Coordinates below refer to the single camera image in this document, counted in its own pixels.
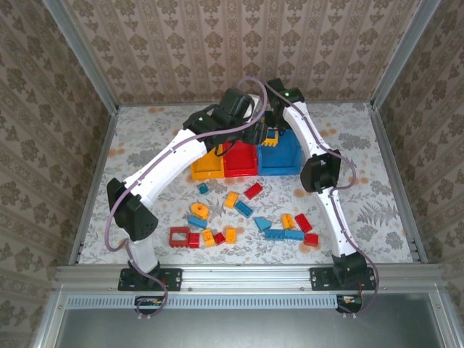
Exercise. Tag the thin aluminium rail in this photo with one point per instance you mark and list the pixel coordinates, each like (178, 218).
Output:
(163, 104)

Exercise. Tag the aluminium corner post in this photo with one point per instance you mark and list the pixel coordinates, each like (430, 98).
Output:
(88, 61)
(402, 54)

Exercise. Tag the aluminium side rail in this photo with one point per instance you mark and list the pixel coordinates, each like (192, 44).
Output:
(397, 181)
(95, 181)

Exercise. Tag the small red lego brick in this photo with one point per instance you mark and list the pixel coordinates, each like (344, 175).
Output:
(194, 240)
(219, 238)

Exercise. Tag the wide aluminium base rail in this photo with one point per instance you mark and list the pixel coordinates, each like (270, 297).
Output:
(246, 277)

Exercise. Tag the yellow round lego piece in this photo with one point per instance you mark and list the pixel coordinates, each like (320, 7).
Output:
(200, 211)

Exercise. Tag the yellow lego brick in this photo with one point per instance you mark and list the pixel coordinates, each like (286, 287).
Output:
(231, 199)
(208, 237)
(287, 221)
(230, 235)

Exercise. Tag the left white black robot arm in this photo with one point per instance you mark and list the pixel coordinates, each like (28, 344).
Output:
(163, 163)

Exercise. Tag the small circuit board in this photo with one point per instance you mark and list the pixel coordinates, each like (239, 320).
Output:
(150, 302)
(349, 300)

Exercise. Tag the small blue lego brick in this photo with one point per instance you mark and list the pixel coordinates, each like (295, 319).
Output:
(203, 188)

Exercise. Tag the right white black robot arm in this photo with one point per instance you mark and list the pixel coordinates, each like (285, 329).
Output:
(335, 224)

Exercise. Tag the blue lego wedge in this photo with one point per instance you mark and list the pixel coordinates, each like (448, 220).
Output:
(262, 223)

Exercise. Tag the floral patterned table cover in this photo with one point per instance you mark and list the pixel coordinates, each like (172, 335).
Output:
(344, 119)

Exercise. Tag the red plastic bin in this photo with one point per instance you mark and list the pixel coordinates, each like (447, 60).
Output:
(241, 159)

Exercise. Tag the blue plastic bin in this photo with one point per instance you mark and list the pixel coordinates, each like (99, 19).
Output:
(282, 159)

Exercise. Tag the yellow plastic bin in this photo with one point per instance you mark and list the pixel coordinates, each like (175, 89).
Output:
(206, 166)

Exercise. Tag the yellow lego window frame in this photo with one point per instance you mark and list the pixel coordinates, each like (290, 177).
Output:
(272, 139)

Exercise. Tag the grey metal sheet panel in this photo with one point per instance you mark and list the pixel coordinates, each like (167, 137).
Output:
(235, 330)

